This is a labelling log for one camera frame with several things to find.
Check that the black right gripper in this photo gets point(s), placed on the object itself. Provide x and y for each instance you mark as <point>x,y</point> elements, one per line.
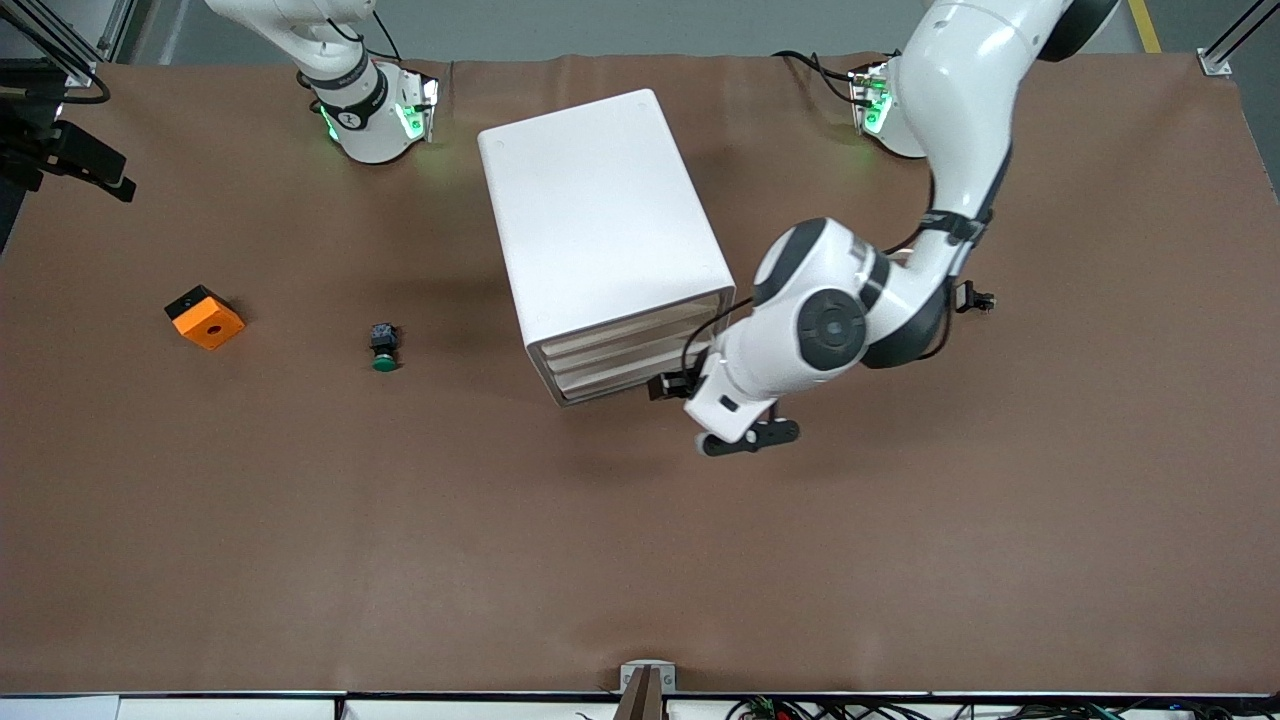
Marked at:
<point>20,137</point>

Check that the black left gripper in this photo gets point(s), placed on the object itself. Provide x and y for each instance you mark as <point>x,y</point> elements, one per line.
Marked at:
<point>676,384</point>

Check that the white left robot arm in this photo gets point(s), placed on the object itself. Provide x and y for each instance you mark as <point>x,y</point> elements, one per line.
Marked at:
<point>960,100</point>

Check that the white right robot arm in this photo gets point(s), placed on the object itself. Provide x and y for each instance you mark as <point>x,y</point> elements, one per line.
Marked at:
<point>365,130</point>

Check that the green mushroom push button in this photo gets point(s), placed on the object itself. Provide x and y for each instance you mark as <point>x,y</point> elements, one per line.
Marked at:
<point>384,363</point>

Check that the brown table mat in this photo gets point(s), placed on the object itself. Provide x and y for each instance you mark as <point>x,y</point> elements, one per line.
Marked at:
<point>640,550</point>

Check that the orange box with black base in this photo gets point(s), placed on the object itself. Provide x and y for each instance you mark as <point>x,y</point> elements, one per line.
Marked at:
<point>210,325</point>

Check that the aluminium frame profile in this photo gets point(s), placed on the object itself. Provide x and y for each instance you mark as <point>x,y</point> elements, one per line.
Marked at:
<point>78,74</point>
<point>1215,65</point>

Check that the aluminium camera post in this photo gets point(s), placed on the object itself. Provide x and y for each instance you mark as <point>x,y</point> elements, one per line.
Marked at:
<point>645,700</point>

